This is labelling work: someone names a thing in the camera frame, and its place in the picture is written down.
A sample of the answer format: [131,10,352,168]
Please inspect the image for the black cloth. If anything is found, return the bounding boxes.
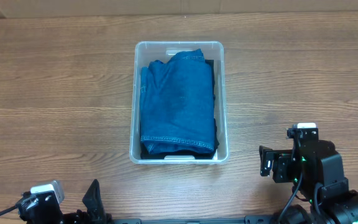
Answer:
[140,119,220,160]
[205,59,216,100]

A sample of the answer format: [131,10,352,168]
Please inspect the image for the blue denim jeans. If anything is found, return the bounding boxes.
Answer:
[139,49,216,151]

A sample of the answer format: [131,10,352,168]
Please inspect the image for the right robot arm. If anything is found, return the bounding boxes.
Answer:
[259,123,358,224]

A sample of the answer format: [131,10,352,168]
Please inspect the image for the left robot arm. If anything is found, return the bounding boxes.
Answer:
[16,179,113,224]

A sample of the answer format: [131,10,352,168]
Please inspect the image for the clear plastic storage bin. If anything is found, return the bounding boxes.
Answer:
[129,40,229,165]

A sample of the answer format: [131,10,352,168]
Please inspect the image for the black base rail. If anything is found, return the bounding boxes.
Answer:
[112,215,273,224]

